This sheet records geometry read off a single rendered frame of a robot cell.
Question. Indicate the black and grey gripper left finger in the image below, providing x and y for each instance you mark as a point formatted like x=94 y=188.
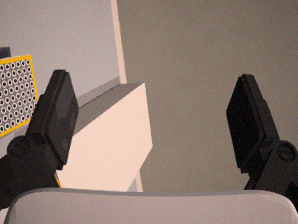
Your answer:
x=45 y=146

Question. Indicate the grey bench mat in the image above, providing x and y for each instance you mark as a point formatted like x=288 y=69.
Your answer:
x=75 y=35

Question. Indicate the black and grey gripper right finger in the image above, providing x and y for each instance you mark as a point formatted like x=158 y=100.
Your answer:
x=257 y=145

